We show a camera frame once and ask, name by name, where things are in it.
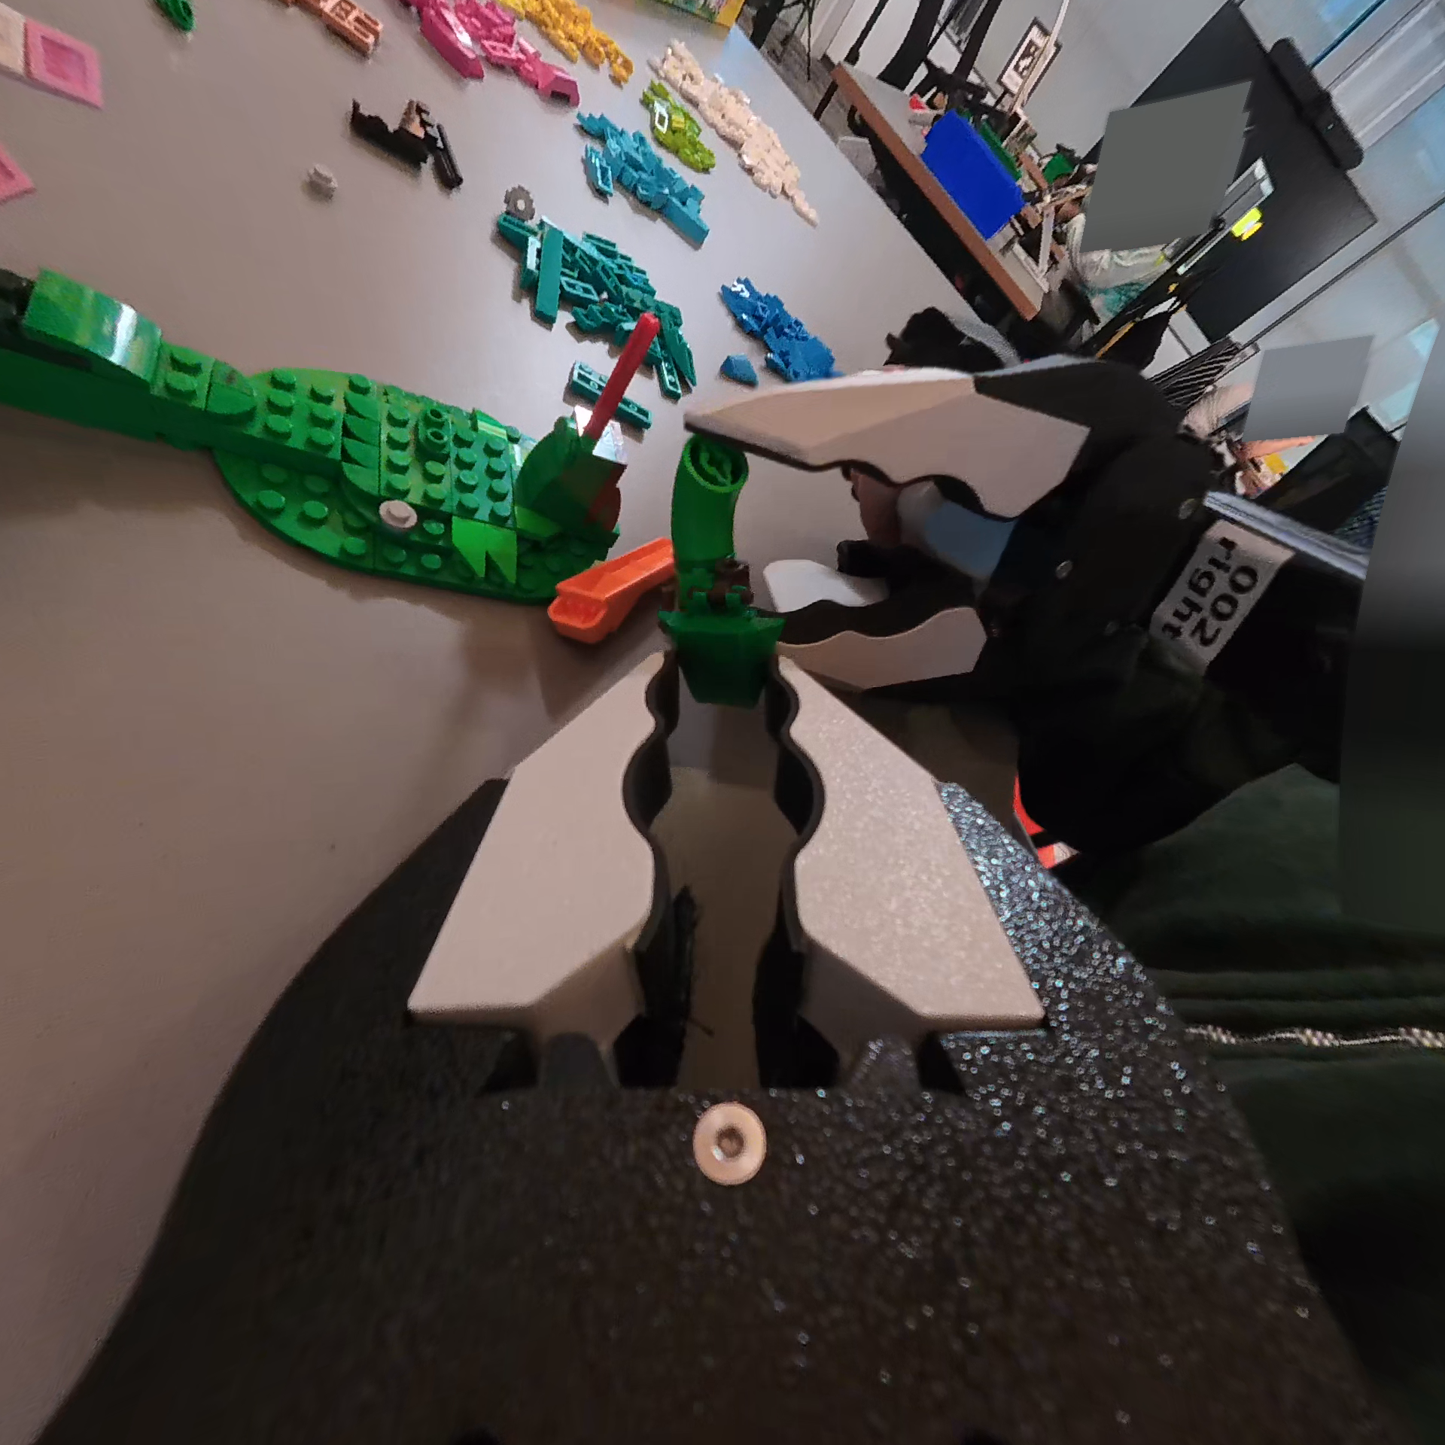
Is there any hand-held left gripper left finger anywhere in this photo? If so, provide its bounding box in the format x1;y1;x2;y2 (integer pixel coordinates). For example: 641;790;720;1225
406;648;692;1085

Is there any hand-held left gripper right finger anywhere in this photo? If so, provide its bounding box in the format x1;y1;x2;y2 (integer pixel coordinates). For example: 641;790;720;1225
767;654;1047;1079

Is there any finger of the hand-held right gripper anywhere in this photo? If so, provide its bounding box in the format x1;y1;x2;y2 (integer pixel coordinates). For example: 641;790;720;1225
681;370;1092;523
763;558;1017;692

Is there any green lego base piece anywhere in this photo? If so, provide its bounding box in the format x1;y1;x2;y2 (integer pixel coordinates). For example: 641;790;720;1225
657;606;788;708

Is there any curved green lego tube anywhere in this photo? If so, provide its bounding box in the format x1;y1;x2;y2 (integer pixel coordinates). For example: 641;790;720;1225
668;433;755;617

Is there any pile of blue lego pieces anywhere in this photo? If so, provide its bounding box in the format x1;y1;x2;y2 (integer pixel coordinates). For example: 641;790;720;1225
719;279;844;385

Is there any pile of teal lego pieces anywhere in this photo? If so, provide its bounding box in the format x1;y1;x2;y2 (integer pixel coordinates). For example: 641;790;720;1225
493;212;701;433

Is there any pile of white lego pieces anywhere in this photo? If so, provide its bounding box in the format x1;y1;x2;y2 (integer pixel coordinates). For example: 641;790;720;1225
650;39;821;227

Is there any pile of azure lego pieces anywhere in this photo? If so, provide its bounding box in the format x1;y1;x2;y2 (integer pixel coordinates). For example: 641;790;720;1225
574;109;713;245

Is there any pile of lime lego pieces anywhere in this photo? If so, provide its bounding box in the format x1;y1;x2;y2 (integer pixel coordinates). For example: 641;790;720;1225
641;81;719;173

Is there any large green lego build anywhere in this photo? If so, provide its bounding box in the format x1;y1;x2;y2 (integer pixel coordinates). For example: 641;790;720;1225
0;267;663;605

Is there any pile of yellow lego pieces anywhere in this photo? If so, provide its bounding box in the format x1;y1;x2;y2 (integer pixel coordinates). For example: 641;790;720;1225
496;0;636;87

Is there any pile of magenta lego pieces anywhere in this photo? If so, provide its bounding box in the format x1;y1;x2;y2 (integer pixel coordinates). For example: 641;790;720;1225
403;0;584;109

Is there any pile of black lego pieces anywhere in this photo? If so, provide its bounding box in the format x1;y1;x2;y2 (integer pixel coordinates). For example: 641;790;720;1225
347;97;468;191

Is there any pile of salmon lego pieces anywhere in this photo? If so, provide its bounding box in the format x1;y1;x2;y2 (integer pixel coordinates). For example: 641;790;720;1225
284;0;385;55

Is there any pink square lego plate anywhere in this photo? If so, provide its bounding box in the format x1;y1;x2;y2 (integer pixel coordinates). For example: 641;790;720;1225
24;19;106;109

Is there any blue plastic bin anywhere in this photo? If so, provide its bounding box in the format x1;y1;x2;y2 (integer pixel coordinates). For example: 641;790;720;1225
918;108;1028;242

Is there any orange brick separator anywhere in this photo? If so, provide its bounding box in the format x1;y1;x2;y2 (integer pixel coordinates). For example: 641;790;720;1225
546;537;678;645

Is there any wood-edged table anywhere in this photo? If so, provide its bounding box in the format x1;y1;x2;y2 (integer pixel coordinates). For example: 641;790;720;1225
830;61;1058;325

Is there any framed picture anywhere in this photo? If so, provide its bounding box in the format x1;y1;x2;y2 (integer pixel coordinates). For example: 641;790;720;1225
997;19;1065;109

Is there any large black screen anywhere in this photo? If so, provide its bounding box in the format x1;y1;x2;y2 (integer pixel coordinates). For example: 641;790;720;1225
1116;0;1381;343

